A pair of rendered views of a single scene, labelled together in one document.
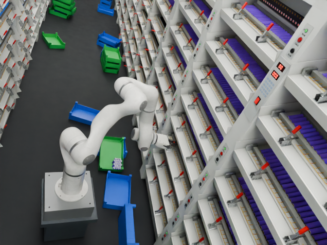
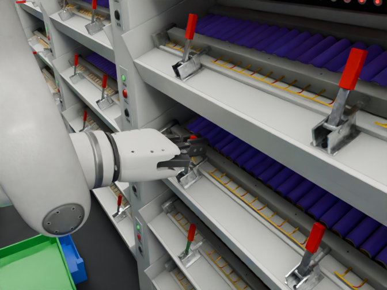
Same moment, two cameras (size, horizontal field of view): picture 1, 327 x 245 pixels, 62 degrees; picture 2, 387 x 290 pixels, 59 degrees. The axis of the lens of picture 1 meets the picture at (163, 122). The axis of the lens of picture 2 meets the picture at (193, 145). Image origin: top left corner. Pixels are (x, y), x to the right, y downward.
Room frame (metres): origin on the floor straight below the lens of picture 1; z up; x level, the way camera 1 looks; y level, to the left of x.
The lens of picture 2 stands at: (0.98, -0.07, 0.90)
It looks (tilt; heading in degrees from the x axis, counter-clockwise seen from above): 28 degrees down; 354
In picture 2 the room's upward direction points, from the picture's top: straight up
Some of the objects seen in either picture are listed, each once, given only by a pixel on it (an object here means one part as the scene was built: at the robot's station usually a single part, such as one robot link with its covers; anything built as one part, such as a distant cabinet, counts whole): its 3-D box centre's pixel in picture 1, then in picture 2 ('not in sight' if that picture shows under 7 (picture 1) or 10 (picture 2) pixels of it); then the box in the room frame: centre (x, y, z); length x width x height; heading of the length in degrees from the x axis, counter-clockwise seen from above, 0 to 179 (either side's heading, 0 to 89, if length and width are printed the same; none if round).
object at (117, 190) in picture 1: (118, 190); not in sight; (1.38, 0.11, 0.04); 0.30 x 0.20 x 0.08; 19
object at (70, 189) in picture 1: (73, 178); not in sight; (0.98, 0.34, 0.48); 0.19 x 0.19 x 0.18
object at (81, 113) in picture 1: (87, 114); not in sight; (2.07, 0.73, 0.04); 0.30 x 0.20 x 0.08; 102
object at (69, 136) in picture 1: (74, 149); not in sight; (1.00, 0.38, 0.69); 0.19 x 0.12 x 0.24; 58
